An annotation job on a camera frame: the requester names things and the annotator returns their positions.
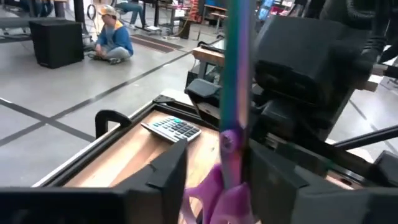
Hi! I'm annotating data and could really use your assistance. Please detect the purple handled scissors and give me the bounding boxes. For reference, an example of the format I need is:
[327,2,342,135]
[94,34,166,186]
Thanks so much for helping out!
[180,0,259,224]

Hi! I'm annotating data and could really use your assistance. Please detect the black frame clamp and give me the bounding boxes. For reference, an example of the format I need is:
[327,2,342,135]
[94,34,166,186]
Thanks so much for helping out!
[95,109,133,139]

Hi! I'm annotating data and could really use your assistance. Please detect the black cube box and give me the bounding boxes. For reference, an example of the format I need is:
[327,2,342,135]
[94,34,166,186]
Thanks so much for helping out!
[29,19,85,70]

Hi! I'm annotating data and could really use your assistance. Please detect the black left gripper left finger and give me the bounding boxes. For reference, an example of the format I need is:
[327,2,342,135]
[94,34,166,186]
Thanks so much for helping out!
[0,138,189,224]

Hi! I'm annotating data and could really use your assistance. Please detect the black aluminium table frame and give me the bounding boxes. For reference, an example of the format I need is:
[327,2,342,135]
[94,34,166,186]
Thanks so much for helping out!
[32,94,398,189]

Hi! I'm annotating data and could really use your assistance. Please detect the white desk calculator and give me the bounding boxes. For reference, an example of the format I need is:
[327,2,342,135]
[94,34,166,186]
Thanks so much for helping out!
[140,115,202,144]

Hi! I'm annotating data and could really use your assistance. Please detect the seated person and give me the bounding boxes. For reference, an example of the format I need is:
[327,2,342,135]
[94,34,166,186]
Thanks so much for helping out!
[86,4,135,65]

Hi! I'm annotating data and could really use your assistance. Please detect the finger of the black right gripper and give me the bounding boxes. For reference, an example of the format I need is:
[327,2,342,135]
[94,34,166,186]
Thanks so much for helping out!
[185,77,223,128]

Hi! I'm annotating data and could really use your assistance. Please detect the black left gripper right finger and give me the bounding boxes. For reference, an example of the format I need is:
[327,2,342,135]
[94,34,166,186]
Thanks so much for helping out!
[248,141,398,224]

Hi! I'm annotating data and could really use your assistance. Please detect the person on chair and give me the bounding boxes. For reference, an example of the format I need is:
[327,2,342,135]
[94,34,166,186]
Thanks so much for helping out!
[114,0,147,29]

